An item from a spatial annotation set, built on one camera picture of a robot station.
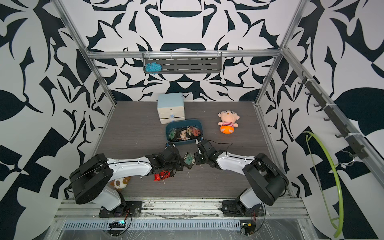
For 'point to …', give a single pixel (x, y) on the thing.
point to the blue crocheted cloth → (153, 67)
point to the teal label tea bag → (172, 133)
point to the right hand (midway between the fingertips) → (194, 154)
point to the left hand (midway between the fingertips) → (181, 159)
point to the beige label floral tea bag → (183, 135)
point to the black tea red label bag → (196, 131)
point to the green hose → (341, 208)
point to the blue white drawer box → (170, 107)
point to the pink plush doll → (228, 118)
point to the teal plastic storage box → (184, 123)
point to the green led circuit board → (117, 224)
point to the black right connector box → (249, 225)
